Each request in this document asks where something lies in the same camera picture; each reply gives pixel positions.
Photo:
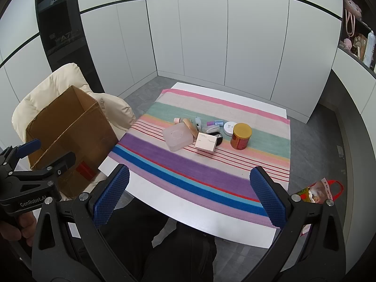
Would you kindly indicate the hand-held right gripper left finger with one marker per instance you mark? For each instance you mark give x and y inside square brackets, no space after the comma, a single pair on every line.
[113,195]

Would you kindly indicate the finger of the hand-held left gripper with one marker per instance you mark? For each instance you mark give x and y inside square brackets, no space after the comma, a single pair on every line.
[29,147]
[63,161]

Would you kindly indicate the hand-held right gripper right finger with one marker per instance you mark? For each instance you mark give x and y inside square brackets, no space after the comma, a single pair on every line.
[268,201]

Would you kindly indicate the brown cardboard box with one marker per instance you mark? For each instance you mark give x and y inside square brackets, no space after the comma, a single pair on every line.
[67,123]

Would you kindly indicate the red can with gold lid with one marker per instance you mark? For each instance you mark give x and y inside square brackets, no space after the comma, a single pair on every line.
[241,138]

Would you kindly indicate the round white tin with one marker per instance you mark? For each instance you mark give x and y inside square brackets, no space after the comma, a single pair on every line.
[229,127]

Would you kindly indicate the translucent pink square box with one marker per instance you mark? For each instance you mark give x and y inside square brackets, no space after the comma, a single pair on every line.
[176,136]

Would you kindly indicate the beige round case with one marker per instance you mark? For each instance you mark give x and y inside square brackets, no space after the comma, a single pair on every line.
[189,127]

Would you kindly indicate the person's left hand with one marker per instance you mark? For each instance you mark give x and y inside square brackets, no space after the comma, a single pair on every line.
[17,226]

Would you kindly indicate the red printed bag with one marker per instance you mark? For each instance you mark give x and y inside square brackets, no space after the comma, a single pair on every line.
[318,191]

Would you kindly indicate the striped colourful cloth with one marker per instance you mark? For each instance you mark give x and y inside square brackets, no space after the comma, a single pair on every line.
[205,179]

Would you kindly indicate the person's dark trousers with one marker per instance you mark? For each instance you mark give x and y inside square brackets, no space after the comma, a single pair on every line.
[152,249]

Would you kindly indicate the cream padded chair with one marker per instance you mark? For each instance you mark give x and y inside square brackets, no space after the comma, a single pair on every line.
[58,79]

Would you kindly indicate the black round case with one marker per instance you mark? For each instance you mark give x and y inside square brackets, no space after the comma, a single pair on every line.
[219,141]

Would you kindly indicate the small white carton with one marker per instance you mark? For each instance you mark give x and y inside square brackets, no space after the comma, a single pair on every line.
[205,143]

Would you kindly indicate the purple blue tube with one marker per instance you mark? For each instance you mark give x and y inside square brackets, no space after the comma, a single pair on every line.
[216,122]

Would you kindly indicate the small pink-capped bottle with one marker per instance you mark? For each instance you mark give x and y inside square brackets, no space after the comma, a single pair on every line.
[177,120]

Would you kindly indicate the grey tube with clear cap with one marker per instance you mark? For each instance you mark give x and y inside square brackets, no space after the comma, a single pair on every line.
[198,123]

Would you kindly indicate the black glass cabinet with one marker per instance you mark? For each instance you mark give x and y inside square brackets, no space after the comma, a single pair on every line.
[64,35]

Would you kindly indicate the small pink plush toy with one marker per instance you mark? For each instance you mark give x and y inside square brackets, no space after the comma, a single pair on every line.
[347,43]

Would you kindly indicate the white panelled wardrobe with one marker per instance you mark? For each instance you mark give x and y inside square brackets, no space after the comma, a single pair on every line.
[205,35]

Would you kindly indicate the tall white bottle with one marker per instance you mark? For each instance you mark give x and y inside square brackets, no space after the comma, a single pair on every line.
[369,47]

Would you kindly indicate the large pink plush toy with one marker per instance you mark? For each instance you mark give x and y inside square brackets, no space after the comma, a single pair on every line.
[352,6]

